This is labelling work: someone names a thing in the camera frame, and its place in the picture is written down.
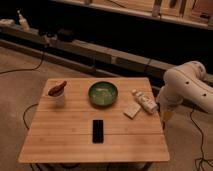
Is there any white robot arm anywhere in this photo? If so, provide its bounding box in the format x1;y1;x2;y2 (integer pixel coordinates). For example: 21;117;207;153
156;61;213;124

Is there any white rectangular block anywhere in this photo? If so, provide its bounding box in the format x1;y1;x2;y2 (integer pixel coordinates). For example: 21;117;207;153
123;102;141;119

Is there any green ceramic bowl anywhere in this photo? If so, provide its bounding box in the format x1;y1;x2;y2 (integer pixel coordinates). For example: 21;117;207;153
88;81;118;107

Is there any black smartphone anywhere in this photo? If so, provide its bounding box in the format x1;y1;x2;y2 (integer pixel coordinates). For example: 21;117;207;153
92;120;104;143

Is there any wooden table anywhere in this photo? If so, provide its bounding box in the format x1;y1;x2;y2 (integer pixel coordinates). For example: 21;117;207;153
18;78;170;163

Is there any wooden shelf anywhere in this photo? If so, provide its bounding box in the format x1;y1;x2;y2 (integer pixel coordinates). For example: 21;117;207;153
52;0;213;30

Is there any white cup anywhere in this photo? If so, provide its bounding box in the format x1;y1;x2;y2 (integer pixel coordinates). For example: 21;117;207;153
48;89;65;107

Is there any brown object in cup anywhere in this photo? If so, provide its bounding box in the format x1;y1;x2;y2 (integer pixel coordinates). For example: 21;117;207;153
48;81;67;96

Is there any black device on ledge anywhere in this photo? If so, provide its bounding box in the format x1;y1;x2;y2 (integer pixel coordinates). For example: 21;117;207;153
57;29;75;42

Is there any white spray bottle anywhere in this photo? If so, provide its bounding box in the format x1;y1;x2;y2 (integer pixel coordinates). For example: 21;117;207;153
17;11;30;31

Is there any black cable on floor right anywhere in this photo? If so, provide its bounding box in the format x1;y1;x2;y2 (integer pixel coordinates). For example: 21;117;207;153
189;107;213;171

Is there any black cable on floor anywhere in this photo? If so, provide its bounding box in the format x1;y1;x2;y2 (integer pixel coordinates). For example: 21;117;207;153
189;107;213;171
22;102;40;131

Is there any black cable on floor left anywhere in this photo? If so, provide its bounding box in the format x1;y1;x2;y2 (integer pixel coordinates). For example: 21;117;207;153
22;102;40;131

